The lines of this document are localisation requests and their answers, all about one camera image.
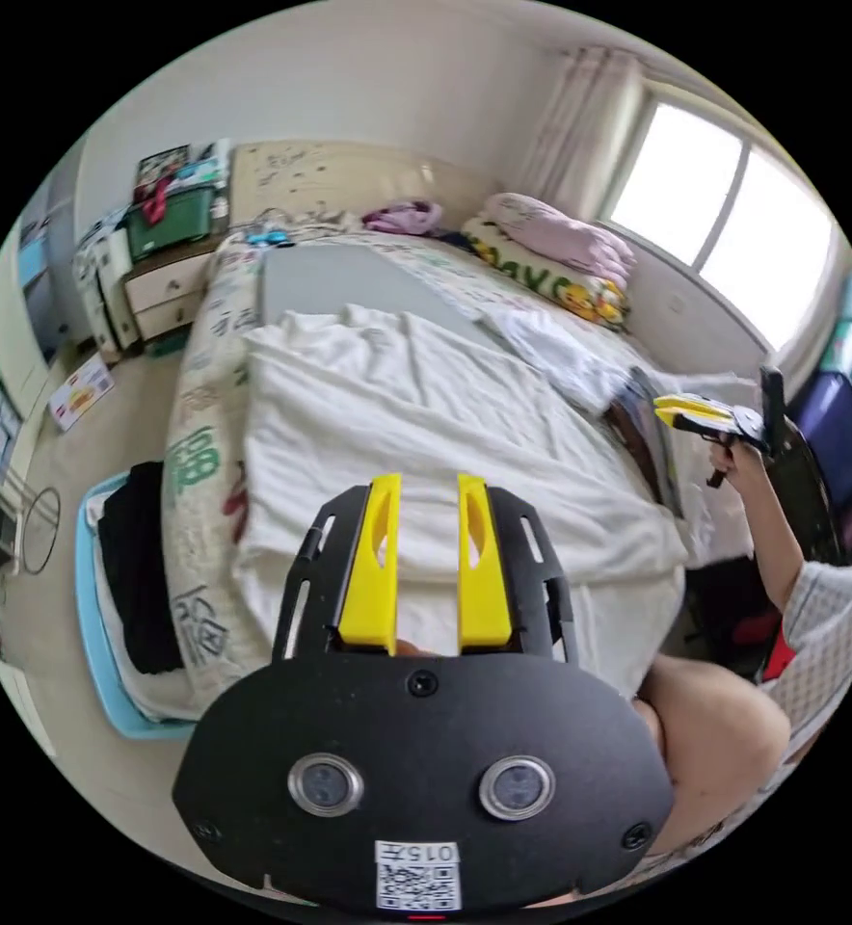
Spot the light curtain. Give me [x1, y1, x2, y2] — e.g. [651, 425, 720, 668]
[511, 45, 646, 220]

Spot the grey flat board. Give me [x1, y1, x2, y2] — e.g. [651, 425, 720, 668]
[261, 241, 501, 342]

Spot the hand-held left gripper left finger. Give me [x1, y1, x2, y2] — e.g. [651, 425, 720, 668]
[336, 473, 404, 648]

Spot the bed with printed quilt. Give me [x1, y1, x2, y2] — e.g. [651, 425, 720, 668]
[160, 141, 693, 723]

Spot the person's right forearm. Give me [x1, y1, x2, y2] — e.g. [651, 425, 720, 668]
[728, 466, 808, 614]

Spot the purple garment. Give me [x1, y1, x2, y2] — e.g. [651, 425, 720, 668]
[361, 199, 444, 237]

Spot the green storage box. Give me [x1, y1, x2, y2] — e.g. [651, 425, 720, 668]
[124, 180, 219, 263]

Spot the printed paper sheet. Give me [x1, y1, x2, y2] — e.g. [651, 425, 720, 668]
[47, 357, 116, 434]

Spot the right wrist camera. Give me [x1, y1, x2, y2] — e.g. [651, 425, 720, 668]
[759, 366, 789, 458]

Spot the person's right hand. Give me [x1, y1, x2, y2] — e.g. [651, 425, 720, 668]
[709, 437, 761, 489]

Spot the white long sleeve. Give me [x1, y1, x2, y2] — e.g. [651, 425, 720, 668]
[240, 303, 692, 584]

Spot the folded pink and printed blanket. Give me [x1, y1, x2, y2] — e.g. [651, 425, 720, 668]
[460, 191, 638, 328]

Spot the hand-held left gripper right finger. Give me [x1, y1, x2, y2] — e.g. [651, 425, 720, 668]
[457, 473, 514, 648]

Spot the thin hoop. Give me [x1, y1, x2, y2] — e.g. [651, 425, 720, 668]
[20, 487, 63, 576]

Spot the pile of clothes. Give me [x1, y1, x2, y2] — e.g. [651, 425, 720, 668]
[482, 308, 759, 521]

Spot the blue suitcase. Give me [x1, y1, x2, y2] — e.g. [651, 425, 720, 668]
[790, 370, 852, 512]

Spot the window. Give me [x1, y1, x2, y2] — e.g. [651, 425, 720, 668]
[608, 100, 840, 350]

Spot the cream bedside cupboard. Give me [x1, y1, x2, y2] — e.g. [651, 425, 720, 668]
[120, 248, 219, 344]

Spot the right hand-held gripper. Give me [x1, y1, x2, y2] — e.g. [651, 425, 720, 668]
[652, 392, 771, 489]

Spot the light blue basket with clothes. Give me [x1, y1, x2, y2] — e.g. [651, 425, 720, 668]
[74, 462, 198, 741]

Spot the person's body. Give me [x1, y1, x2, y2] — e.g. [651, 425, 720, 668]
[631, 560, 852, 880]

